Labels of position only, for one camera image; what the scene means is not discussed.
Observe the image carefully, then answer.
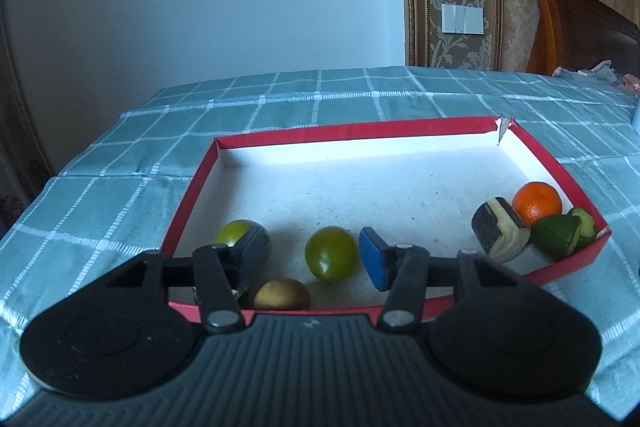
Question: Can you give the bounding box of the large green cucumber piece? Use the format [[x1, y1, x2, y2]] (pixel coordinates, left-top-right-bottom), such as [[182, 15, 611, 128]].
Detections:
[[529, 214, 583, 258]]

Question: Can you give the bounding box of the small green cucumber piece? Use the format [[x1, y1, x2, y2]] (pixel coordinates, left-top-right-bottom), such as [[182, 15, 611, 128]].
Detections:
[[566, 207, 597, 244]]

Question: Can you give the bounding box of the orange tangerine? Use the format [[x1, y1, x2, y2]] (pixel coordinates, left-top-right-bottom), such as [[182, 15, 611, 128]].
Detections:
[[512, 182, 563, 226]]

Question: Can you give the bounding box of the green tomato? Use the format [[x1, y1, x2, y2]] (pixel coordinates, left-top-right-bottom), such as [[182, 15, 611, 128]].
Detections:
[[305, 227, 360, 284], [216, 219, 258, 248]]

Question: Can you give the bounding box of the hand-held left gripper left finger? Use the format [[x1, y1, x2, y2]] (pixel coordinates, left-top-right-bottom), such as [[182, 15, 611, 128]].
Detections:
[[105, 226, 273, 334]]

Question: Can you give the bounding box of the brown kiwi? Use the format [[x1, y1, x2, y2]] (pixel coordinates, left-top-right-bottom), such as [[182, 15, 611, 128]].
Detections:
[[252, 278, 311, 311]]

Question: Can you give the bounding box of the dark eggplant piece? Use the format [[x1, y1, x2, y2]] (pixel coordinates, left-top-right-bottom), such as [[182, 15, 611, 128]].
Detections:
[[471, 196, 532, 264]]

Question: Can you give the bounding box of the red cardboard box tray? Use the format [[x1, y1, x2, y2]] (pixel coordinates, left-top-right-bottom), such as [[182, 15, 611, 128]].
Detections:
[[162, 116, 612, 325]]

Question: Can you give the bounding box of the green plaid tablecloth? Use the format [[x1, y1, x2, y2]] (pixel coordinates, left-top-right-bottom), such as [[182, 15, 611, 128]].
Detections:
[[0, 66, 640, 408]]

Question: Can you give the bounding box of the white light switch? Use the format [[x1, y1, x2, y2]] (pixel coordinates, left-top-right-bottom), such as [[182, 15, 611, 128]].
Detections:
[[441, 3, 485, 35]]

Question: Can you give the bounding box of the wooden headboard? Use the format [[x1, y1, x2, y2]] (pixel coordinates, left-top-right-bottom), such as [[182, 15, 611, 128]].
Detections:
[[526, 0, 640, 78]]

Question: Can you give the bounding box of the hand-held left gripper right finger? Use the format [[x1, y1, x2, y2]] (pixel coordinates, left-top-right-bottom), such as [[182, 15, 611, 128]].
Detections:
[[359, 227, 538, 333]]

